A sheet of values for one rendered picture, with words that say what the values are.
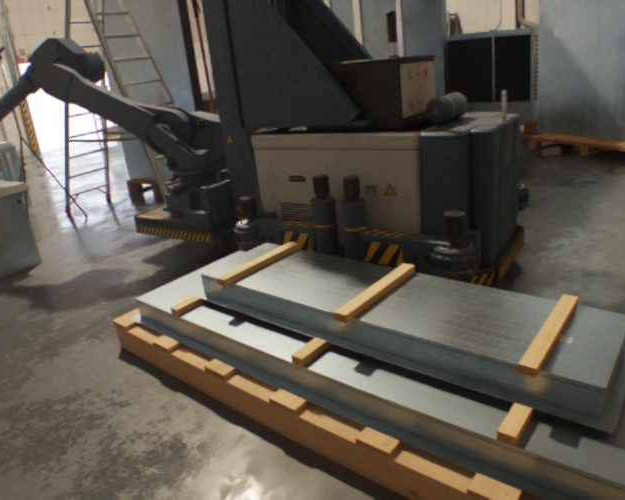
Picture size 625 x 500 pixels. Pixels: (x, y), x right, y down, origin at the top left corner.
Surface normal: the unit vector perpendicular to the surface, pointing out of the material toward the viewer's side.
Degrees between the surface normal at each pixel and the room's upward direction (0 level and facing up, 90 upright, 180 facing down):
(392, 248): 90
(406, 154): 90
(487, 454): 90
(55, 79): 90
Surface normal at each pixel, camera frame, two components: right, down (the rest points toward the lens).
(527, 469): -0.63, 0.35
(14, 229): 0.81, 0.14
